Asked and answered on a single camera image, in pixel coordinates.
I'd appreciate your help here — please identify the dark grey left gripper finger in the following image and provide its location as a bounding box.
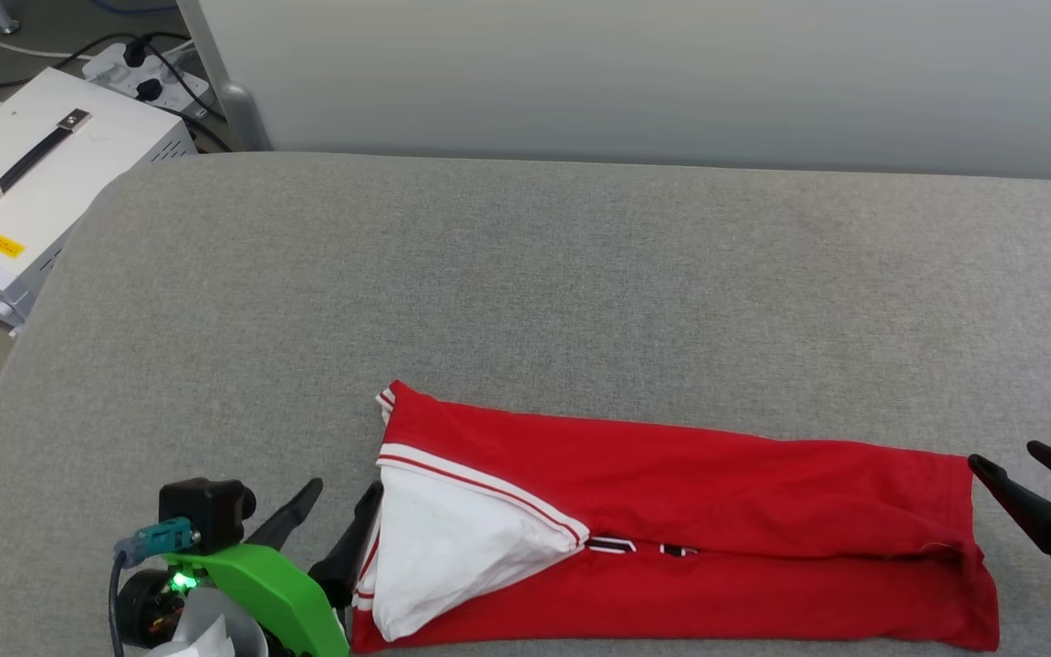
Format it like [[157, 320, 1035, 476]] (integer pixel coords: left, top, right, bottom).
[[243, 477, 324, 553], [308, 481, 385, 609]]

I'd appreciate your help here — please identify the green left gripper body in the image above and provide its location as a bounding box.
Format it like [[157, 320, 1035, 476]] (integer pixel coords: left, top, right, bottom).
[[163, 543, 350, 657]]

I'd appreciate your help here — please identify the red white sleeved T-shirt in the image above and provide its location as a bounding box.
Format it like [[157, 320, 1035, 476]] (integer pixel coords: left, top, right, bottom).
[[349, 380, 1001, 654]]

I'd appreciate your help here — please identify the white metal equipment case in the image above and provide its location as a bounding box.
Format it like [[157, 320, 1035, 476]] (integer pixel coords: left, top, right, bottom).
[[0, 67, 198, 334]]

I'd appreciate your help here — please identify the black cable teal connector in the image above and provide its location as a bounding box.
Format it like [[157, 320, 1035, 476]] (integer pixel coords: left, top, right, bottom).
[[109, 517, 200, 657]]

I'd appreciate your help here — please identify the black case carry handle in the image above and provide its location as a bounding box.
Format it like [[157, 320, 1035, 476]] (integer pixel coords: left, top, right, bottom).
[[0, 109, 93, 214]]

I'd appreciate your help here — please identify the white power strip with cables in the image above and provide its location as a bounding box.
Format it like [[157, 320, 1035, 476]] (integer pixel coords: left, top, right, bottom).
[[0, 32, 236, 152]]

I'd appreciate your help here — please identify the white floor cable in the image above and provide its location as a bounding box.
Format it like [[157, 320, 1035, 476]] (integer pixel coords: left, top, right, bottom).
[[0, 22, 94, 109]]

